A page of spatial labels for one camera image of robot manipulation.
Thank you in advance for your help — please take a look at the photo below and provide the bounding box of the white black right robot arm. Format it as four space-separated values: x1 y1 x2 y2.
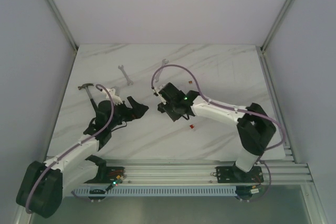
153 82 276 183

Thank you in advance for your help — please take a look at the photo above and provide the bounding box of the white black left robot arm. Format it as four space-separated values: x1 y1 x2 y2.
16 97 149 218

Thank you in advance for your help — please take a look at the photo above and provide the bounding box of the silver open-end wrench left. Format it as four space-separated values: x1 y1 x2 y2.
118 65 133 86

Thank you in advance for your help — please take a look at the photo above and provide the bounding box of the silver open-end wrench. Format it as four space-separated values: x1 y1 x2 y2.
153 59 169 82
118 65 133 86

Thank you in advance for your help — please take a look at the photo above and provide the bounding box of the silver open-end wrench right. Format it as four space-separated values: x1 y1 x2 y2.
153 59 169 82

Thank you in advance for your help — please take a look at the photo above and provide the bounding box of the small claw hammer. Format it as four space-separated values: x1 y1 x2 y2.
78 83 97 110

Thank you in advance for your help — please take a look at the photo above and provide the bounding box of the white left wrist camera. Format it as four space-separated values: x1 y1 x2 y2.
108 87 123 105

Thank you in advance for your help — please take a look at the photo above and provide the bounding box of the slotted grey cable duct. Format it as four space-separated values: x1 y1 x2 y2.
74 186 237 197

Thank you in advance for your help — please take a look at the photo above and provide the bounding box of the aluminium frame rail right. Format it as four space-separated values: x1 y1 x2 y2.
259 0 310 51

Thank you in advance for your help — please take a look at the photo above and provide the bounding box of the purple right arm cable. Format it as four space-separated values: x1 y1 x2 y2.
151 64 287 204

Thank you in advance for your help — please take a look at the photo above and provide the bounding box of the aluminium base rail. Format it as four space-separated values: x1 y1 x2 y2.
107 159 313 186

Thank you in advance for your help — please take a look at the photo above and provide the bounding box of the aluminium frame post left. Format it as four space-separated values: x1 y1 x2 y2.
45 0 79 52

